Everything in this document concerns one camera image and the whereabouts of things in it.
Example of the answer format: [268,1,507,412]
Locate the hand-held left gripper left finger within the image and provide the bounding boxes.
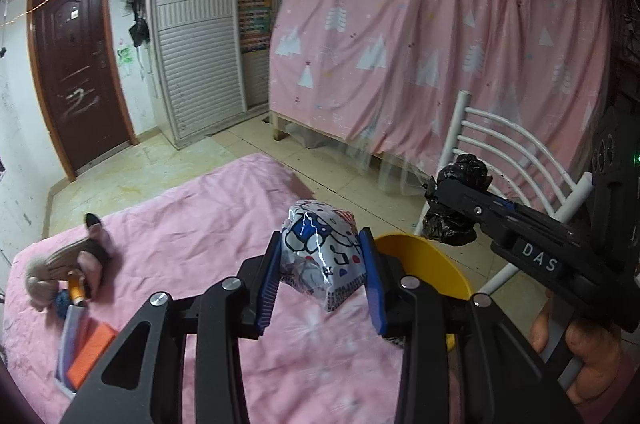
[59,231,283,424]

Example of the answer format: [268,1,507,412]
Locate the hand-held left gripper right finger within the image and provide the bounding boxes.
[357,227,583,424]

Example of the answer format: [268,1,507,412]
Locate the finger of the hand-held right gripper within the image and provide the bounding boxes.
[489,198,521,215]
[425,177,516,231]

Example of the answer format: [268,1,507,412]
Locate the black plastic bag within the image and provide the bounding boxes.
[421,153,491,247]

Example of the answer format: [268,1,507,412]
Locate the yellow plastic bin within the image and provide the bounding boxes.
[372,233,473,350]

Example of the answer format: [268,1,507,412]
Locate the white blue printed snack packet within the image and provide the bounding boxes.
[279,199,371,312]

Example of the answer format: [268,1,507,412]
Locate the person's right forearm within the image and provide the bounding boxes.
[580,346,640,424]

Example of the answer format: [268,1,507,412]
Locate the person's right hand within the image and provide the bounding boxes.
[529,299,626,407]

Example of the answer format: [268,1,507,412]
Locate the white metal chair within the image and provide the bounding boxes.
[435,90,593,385]

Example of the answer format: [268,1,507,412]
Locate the pink tablecloth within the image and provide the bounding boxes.
[0,153,461,424]

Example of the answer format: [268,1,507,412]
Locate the black pink socks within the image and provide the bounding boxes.
[80,213,112,300]

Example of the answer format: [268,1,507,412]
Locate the pink tree print curtain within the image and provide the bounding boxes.
[270,0,613,225]

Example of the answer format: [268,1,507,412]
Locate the orange box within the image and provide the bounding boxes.
[65,321,121,392]

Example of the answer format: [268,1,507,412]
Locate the purple white box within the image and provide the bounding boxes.
[54,303,92,387]

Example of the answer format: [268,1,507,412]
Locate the plush doll toy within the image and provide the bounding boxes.
[25,238,103,311]

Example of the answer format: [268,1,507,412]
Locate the white louvered wardrobe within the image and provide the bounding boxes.
[150,0,291,150]

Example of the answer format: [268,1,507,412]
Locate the colourful chart poster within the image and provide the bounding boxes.
[236,0,273,54]

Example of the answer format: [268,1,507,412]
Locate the dark brown door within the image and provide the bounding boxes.
[27,0,136,180]

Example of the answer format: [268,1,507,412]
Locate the black hanging bags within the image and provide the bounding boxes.
[122,0,152,48]

